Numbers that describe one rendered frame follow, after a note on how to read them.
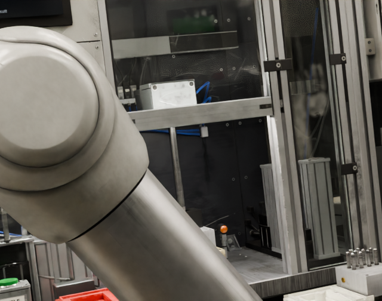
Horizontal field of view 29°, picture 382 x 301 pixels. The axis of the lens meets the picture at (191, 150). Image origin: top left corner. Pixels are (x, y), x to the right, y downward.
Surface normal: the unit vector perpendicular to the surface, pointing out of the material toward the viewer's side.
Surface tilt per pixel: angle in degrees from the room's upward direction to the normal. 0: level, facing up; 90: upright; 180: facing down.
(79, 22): 90
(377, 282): 90
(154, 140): 90
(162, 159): 90
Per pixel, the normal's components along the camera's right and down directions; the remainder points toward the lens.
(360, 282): -0.93, 0.12
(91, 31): 0.33, 0.01
